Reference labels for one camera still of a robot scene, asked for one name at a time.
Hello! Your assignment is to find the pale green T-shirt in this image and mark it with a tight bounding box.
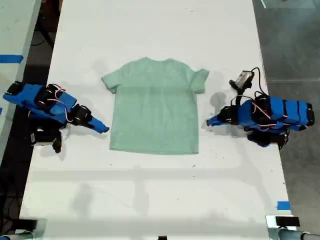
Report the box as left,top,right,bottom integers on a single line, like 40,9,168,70
101,56,210,155

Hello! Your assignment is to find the long blue tape strip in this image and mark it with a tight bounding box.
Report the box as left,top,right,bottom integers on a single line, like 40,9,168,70
0,54,25,64

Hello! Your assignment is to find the short blue tape strip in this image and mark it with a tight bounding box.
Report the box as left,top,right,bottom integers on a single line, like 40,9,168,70
276,200,292,211

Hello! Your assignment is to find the white side table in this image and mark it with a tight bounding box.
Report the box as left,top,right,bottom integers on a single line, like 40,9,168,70
0,0,43,157

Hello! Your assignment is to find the grey box with black lid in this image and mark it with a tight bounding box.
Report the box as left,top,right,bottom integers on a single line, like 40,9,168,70
17,217,48,236

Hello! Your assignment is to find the white box with black lid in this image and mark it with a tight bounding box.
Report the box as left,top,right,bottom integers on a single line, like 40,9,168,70
265,214,301,230

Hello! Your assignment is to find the black camera stalk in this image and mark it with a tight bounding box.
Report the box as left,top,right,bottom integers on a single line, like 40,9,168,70
230,87,247,107
51,130,63,154

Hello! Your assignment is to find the silver and black camera box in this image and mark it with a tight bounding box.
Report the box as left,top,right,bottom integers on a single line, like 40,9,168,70
229,70,254,91

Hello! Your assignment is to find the black camera cable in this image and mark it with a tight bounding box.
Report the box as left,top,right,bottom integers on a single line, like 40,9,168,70
248,66,264,97

